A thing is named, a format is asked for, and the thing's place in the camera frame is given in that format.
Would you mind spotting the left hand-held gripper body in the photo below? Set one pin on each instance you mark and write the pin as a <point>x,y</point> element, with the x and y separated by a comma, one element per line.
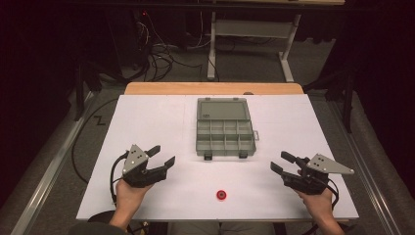
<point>134,161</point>

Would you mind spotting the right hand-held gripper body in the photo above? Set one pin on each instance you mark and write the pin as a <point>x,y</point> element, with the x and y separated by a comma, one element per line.
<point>323,164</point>

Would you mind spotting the grey translucent compartment box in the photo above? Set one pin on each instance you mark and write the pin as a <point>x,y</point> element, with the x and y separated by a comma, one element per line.
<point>225,137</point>

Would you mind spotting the person's left hand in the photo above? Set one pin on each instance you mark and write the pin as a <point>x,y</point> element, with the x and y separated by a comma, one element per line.
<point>129,199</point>

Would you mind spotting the person's right hand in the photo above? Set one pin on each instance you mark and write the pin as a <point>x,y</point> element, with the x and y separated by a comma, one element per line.
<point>318,205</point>

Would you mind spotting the black metal stand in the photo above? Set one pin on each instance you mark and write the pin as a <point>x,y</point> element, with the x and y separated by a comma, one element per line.
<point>80,94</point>
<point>348,101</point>

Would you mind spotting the person's dark sleeve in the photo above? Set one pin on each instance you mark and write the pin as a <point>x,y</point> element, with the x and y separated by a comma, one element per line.
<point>94,229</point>

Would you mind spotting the aluminium floor rail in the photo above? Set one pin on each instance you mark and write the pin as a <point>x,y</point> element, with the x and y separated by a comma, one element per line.
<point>49,178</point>
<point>365,169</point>

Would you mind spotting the white desk frame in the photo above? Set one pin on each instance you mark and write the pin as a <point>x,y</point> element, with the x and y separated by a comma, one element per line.
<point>251,28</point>

